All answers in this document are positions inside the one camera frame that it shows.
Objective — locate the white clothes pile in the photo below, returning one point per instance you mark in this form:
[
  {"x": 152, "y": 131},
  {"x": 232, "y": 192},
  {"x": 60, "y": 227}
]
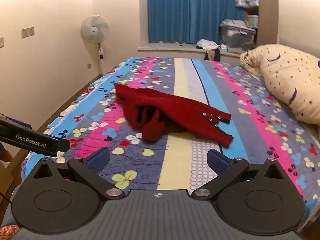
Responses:
[{"x": 207, "y": 44}]

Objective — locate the red knit sweater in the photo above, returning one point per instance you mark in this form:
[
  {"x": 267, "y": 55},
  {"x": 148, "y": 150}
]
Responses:
[{"x": 180, "y": 107}]

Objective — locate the white shelf box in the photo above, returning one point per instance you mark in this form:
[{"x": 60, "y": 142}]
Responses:
[{"x": 253, "y": 20}]

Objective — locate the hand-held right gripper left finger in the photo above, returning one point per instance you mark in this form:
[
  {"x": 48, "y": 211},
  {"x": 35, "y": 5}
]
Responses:
[{"x": 98, "y": 160}]

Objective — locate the white standing fan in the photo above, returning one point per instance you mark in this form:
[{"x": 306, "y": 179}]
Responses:
[{"x": 94, "y": 28}]

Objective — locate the person's left hand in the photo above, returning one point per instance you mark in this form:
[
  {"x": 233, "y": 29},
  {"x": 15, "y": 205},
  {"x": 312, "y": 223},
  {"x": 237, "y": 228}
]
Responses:
[{"x": 4, "y": 154}]

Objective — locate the floral striped blanket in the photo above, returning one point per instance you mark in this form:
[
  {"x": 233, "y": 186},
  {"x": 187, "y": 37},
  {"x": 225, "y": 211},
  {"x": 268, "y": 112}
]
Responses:
[{"x": 180, "y": 160}]

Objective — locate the wall switch plate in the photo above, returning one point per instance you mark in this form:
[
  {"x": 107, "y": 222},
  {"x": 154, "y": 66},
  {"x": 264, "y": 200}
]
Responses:
[{"x": 1, "y": 42}]

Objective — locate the orange patterned cloth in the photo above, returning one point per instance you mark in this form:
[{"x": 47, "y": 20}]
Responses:
[{"x": 8, "y": 233}]

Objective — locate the blue curtain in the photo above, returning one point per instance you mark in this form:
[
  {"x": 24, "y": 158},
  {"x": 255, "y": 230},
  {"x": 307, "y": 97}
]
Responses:
[{"x": 175, "y": 10}]

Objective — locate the double wall switch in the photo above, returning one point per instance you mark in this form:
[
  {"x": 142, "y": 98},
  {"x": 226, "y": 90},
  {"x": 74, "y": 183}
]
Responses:
[{"x": 27, "y": 32}]

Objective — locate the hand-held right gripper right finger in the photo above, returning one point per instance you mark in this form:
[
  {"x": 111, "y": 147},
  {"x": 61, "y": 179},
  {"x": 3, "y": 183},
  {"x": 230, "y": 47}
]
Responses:
[{"x": 217, "y": 162}]

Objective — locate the dark bag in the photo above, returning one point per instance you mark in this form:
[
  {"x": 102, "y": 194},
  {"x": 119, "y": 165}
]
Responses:
[{"x": 212, "y": 54}]

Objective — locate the cream star print pillow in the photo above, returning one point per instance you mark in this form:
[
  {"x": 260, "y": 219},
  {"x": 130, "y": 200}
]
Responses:
[{"x": 282, "y": 75}]

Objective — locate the wooden shelf unit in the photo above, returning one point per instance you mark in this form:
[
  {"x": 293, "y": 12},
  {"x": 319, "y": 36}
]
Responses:
[{"x": 268, "y": 12}]

